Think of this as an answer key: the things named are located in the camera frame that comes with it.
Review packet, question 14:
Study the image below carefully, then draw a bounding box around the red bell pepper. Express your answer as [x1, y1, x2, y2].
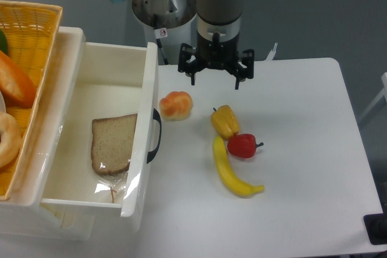
[227, 134, 264, 159]

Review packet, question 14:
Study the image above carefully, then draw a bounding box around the green vegetable in basket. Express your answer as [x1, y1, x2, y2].
[0, 30, 8, 56]

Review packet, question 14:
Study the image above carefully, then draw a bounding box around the black device at table edge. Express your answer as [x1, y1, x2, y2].
[363, 213, 386, 245]

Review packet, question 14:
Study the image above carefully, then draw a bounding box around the orange baguette bread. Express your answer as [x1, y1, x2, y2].
[1, 51, 36, 108]

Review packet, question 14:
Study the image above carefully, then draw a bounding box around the black top drawer handle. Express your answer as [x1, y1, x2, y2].
[146, 108, 162, 164]

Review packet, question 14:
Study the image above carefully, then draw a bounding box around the white metal table bracket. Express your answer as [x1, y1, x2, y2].
[265, 42, 278, 61]

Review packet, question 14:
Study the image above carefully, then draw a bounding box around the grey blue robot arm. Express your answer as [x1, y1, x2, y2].
[112, 0, 255, 83]

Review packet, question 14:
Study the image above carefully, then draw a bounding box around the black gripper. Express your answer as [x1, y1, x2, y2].
[178, 34, 255, 90]

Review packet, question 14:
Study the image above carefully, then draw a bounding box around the orange knotted bread roll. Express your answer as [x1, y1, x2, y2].
[159, 91, 193, 121]

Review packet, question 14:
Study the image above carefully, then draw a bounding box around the beige bagel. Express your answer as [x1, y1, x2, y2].
[0, 112, 22, 167]

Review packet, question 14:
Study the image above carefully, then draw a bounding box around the yellow wicker basket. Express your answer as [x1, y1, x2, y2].
[1, 0, 63, 201]

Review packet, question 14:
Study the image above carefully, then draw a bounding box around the white drawer cabinet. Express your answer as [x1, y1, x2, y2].
[1, 27, 94, 240]

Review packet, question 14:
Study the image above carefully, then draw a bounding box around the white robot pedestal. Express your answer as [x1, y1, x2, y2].
[132, 0, 197, 65]

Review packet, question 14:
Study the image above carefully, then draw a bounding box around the wrapped brown bread slice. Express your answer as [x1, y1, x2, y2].
[90, 114, 137, 202]

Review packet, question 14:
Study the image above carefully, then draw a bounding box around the white drawer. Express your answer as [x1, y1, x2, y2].
[42, 43, 161, 220]

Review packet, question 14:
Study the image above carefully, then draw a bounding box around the yellow bell pepper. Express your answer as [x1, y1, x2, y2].
[210, 105, 240, 140]

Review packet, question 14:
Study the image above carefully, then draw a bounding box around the yellow banana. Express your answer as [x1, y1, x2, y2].
[212, 136, 265, 198]

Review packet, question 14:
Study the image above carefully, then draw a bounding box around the white frame at right edge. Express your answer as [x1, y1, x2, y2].
[358, 73, 386, 127]

